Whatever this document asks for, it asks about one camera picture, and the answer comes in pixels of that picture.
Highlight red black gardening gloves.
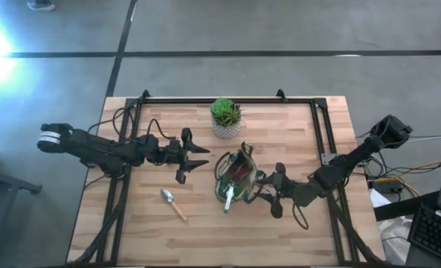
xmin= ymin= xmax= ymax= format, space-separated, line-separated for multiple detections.
xmin=230 ymin=163 xmax=249 ymax=182

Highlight white floor cable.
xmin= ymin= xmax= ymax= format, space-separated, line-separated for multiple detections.
xmin=405 ymin=135 xmax=441 ymax=144

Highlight black side desk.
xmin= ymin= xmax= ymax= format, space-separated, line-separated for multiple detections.
xmin=373 ymin=190 xmax=441 ymax=223

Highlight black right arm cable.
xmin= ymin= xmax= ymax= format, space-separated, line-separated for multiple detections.
xmin=292 ymin=200 xmax=310 ymax=231

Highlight succulent in patterned pot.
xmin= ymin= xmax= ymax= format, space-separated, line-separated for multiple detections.
xmin=209 ymin=97 xmax=243 ymax=141

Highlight black aluminium table frame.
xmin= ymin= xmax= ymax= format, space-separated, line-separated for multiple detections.
xmin=66 ymin=88 xmax=387 ymax=267

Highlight black metal stand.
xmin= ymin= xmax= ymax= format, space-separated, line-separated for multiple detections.
xmin=0 ymin=147 xmax=43 ymax=268

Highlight cream green gardening tote bag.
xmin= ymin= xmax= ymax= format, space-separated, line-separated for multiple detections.
xmin=213 ymin=141 xmax=261 ymax=205

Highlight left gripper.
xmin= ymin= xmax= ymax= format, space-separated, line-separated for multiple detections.
xmin=156 ymin=127 xmax=211 ymax=185

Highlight black keyboard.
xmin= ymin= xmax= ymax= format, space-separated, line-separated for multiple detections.
xmin=407 ymin=202 xmax=441 ymax=267

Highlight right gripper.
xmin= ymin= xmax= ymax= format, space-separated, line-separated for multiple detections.
xmin=259 ymin=162 xmax=299 ymax=219

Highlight person's shoe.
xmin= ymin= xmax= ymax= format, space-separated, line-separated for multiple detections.
xmin=26 ymin=0 xmax=57 ymax=12

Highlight white paper sheet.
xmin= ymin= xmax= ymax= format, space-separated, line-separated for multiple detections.
xmin=368 ymin=188 xmax=392 ymax=209

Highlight white plastic bag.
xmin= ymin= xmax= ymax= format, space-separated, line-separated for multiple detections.
xmin=376 ymin=217 xmax=414 ymax=266

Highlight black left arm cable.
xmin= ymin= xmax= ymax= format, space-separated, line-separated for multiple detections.
xmin=87 ymin=106 xmax=170 ymax=142

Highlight hand trowel wooden handle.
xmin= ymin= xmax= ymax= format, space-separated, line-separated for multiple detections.
xmin=160 ymin=188 xmax=188 ymax=222

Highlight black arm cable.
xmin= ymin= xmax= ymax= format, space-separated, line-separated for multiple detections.
xmin=292 ymin=200 xmax=310 ymax=231
xmin=87 ymin=106 xmax=170 ymax=142

